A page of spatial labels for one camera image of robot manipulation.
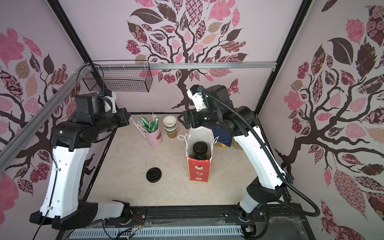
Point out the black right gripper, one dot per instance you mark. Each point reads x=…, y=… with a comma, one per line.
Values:
x=192, y=114

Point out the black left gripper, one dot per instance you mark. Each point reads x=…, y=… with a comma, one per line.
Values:
x=123, y=116

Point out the red white paper takeout bag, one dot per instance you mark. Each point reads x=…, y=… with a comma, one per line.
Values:
x=199, y=170

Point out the black plastic cup lid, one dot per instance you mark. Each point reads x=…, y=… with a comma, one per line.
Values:
x=200, y=148
x=199, y=157

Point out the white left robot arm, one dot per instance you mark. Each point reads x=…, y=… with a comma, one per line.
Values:
x=62, y=209

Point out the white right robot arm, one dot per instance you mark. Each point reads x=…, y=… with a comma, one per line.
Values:
x=271, y=180

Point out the navy blue paper bags stack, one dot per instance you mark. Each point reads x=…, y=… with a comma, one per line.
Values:
x=223, y=138

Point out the pink plastic straw holder cup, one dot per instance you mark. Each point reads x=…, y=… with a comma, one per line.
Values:
x=154, y=139

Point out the stack of green paper cups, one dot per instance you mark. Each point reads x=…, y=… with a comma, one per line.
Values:
x=170, y=125

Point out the stack of black cup lids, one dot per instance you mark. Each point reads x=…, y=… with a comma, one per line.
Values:
x=153, y=175

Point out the aluminium diagonal rail left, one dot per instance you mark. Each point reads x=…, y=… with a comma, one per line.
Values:
x=12, y=149

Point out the black wire mesh basket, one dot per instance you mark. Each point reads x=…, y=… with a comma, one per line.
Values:
x=118, y=76

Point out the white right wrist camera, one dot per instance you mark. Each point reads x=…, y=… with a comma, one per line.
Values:
x=197, y=97

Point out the aluminium horizontal rail back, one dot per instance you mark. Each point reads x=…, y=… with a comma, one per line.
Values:
x=189, y=66

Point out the black vertical frame post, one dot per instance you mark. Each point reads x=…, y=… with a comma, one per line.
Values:
x=68, y=27

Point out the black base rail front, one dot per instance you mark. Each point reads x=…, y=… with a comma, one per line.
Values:
x=272, y=222

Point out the white slotted cable duct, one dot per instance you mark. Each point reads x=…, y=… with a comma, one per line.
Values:
x=155, y=233

